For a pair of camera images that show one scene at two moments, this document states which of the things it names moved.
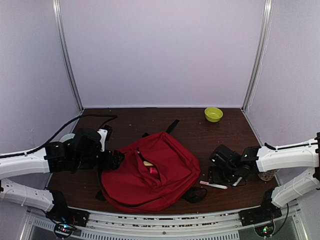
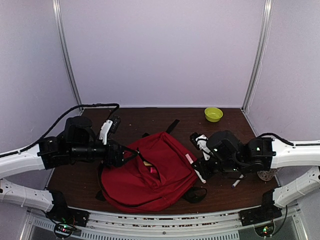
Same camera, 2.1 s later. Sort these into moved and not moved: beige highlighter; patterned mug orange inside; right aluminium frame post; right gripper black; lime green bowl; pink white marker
Moved: pink white marker; right gripper black
Not moved: beige highlighter; patterned mug orange inside; lime green bowl; right aluminium frame post
